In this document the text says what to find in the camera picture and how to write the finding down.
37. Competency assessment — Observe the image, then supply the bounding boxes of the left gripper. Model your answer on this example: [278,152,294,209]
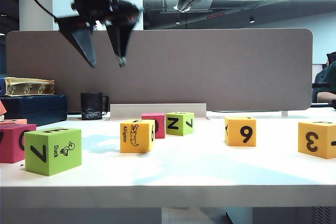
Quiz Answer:
[54,0,144,68]

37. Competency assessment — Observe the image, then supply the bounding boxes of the yellow alligator letter block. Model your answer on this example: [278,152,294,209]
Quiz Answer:
[120,119,155,154]

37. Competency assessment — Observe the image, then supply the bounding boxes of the orange queen letter block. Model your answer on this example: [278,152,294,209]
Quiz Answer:
[0,119,27,125]

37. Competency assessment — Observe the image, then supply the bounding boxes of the green duck letter block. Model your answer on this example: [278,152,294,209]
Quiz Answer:
[24,128,82,177]

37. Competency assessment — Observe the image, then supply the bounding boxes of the yellow 3 letter block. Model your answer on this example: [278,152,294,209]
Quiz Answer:
[298,121,336,159]

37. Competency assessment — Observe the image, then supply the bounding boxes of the pink tree letter block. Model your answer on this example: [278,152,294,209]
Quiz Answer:
[141,113,165,139]

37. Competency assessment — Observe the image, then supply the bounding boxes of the green N letter block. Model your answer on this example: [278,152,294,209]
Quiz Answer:
[164,112,195,136]

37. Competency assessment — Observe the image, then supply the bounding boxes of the large pink letter block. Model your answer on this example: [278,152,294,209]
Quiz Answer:
[0,123,37,164]

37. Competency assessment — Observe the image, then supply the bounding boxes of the yellow 9 letter block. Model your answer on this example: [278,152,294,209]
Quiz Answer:
[224,115,257,147]

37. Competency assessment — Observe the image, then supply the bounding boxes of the black mug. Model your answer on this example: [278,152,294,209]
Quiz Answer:
[80,92,110,121]

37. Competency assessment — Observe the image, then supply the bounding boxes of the brown fabric desk divider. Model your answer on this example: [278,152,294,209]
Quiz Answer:
[5,28,313,112]

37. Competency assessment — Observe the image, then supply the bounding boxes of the gold patterned gift box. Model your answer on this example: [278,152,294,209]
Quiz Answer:
[0,77,55,97]

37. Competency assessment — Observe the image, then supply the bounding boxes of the dark blue box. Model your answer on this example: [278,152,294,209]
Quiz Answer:
[0,94,68,126]

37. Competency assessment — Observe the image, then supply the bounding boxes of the seated person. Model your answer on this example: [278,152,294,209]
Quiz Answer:
[313,52,336,104]

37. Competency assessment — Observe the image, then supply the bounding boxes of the white table leg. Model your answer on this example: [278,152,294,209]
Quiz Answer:
[225,207,253,224]

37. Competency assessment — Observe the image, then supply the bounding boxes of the dark vented panel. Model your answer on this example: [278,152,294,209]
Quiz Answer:
[252,207,336,224]

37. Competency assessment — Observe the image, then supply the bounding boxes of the white wall sign plate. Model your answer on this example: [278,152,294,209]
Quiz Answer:
[90,19,103,31]

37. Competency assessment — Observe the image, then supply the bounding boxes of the beige desk cable tray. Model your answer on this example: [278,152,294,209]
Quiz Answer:
[104,103,211,121]

